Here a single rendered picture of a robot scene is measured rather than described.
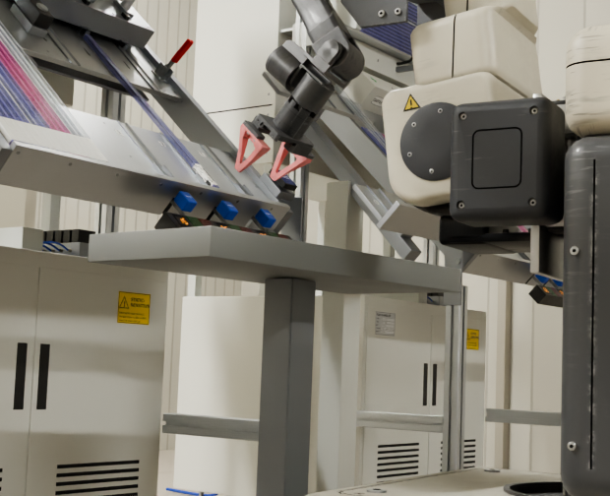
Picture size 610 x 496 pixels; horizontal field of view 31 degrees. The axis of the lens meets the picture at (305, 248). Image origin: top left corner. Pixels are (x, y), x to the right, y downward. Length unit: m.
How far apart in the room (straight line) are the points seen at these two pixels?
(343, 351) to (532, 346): 2.55
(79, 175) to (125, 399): 0.64
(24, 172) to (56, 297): 0.47
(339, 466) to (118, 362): 0.52
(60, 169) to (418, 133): 0.57
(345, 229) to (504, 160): 1.10
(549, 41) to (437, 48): 3.56
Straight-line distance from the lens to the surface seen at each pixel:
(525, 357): 4.89
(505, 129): 1.34
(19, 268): 2.08
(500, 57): 1.50
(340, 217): 2.41
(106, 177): 1.80
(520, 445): 4.90
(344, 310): 2.39
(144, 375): 2.30
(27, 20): 2.18
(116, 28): 2.38
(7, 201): 4.87
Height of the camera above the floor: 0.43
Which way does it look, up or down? 6 degrees up
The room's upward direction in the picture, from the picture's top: 2 degrees clockwise
